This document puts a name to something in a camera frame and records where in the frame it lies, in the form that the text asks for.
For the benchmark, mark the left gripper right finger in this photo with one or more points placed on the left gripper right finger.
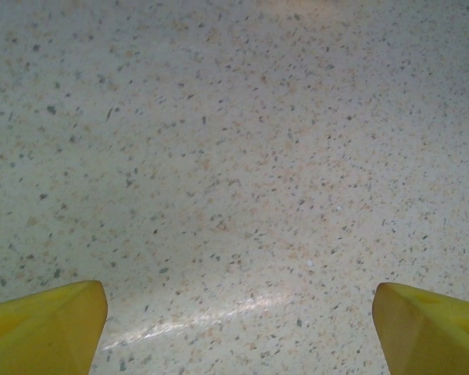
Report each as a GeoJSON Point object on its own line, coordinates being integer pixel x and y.
{"type": "Point", "coordinates": [434, 340]}

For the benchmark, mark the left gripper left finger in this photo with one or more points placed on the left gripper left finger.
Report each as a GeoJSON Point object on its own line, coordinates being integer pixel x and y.
{"type": "Point", "coordinates": [43, 336]}

